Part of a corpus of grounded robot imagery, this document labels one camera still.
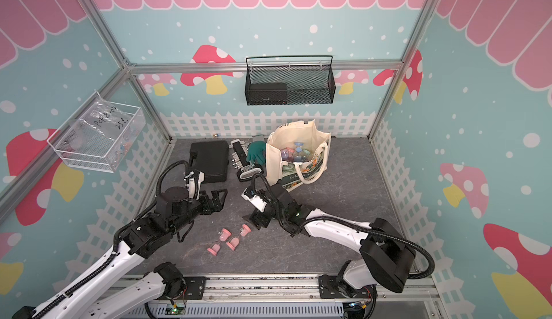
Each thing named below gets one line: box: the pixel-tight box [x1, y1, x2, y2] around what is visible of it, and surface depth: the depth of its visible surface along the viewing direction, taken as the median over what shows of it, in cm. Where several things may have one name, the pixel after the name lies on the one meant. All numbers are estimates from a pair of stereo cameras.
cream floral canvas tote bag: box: [265, 119, 333, 193], surface depth 94 cm
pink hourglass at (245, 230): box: [226, 223, 252, 247], surface depth 86 cm
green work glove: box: [245, 140, 266, 166], surface depth 114 cm
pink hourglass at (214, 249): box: [207, 229, 232, 257], surface depth 85 cm
